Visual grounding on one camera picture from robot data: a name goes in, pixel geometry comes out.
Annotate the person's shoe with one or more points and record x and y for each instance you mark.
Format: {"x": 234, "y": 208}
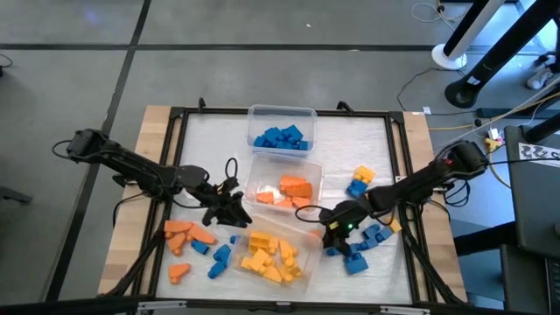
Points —
{"x": 540, "y": 79}

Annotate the black front beam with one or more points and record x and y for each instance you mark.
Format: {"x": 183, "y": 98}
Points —
{"x": 87, "y": 306}

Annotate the black side desk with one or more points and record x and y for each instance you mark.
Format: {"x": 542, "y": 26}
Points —
{"x": 534, "y": 210}

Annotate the clear plastic bin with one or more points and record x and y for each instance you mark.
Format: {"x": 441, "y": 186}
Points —
{"x": 280, "y": 116}
{"x": 311, "y": 249}
{"x": 262, "y": 175}

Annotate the white pole with round base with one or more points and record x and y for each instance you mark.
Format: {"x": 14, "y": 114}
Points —
{"x": 446, "y": 58}

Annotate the black stand foot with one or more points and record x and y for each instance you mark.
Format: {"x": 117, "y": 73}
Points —
{"x": 15, "y": 195}

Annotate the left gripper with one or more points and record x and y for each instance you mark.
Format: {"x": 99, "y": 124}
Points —
{"x": 216, "y": 197}

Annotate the black stand leg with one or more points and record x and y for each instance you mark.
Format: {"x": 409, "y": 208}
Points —
{"x": 542, "y": 129}

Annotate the yellow plug adapter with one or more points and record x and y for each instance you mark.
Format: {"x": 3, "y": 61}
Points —
{"x": 492, "y": 144}

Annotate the blue toy block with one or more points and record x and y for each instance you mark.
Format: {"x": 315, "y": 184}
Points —
{"x": 259, "y": 141}
{"x": 272, "y": 135}
{"x": 356, "y": 188}
{"x": 372, "y": 230}
{"x": 355, "y": 263}
{"x": 235, "y": 239}
{"x": 223, "y": 253}
{"x": 384, "y": 235}
{"x": 215, "y": 270}
{"x": 284, "y": 144}
{"x": 303, "y": 145}
{"x": 367, "y": 243}
{"x": 332, "y": 251}
{"x": 292, "y": 131}
{"x": 200, "y": 247}

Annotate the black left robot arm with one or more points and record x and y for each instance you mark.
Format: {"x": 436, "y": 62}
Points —
{"x": 131, "y": 168}

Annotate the white marker sheet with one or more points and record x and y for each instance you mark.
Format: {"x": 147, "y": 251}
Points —
{"x": 538, "y": 153}

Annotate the white paper tag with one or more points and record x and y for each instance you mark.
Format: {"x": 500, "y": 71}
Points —
{"x": 427, "y": 110}

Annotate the white charger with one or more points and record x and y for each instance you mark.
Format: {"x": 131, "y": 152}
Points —
{"x": 494, "y": 133}

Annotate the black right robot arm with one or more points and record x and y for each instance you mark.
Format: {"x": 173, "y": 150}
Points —
{"x": 415, "y": 184}

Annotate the black stand post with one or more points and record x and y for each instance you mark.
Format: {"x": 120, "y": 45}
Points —
{"x": 459, "y": 94}

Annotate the white table mat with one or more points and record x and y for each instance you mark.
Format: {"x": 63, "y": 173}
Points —
{"x": 332, "y": 144}

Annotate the person's leg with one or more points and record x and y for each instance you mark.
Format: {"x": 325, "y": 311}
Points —
{"x": 552, "y": 61}

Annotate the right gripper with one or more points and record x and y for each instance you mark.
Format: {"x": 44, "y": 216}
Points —
{"x": 345, "y": 216}

